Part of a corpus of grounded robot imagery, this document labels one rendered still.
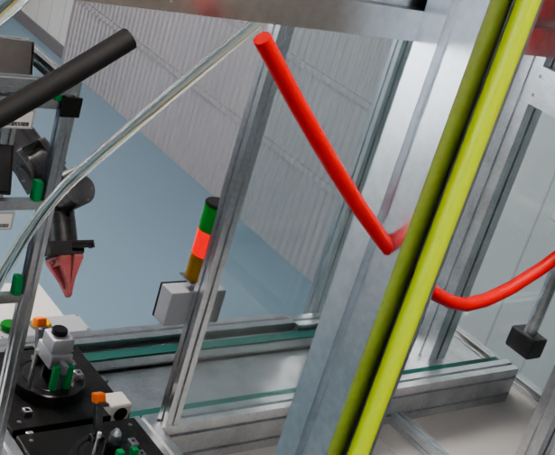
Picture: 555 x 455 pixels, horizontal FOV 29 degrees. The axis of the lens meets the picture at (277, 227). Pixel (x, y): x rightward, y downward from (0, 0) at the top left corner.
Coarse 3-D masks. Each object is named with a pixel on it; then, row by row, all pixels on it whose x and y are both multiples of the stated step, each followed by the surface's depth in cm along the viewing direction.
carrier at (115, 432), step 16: (48, 432) 191; (64, 432) 192; (80, 432) 193; (112, 432) 184; (128, 432) 198; (144, 432) 199; (32, 448) 186; (48, 448) 187; (64, 448) 188; (80, 448) 186; (96, 448) 178; (112, 448) 184; (128, 448) 190; (144, 448) 195
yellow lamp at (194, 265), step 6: (192, 258) 194; (198, 258) 193; (192, 264) 194; (198, 264) 194; (186, 270) 196; (192, 270) 194; (198, 270) 194; (186, 276) 196; (192, 276) 195; (198, 276) 194
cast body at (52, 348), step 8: (56, 328) 199; (64, 328) 200; (48, 336) 199; (56, 336) 199; (64, 336) 199; (40, 344) 202; (48, 344) 199; (56, 344) 198; (64, 344) 199; (72, 344) 200; (40, 352) 202; (48, 352) 199; (56, 352) 198; (64, 352) 200; (48, 360) 199; (56, 360) 199; (64, 360) 200; (64, 368) 198
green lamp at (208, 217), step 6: (204, 204) 191; (204, 210) 191; (210, 210) 190; (216, 210) 189; (204, 216) 191; (210, 216) 190; (204, 222) 191; (210, 222) 190; (204, 228) 191; (210, 228) 191
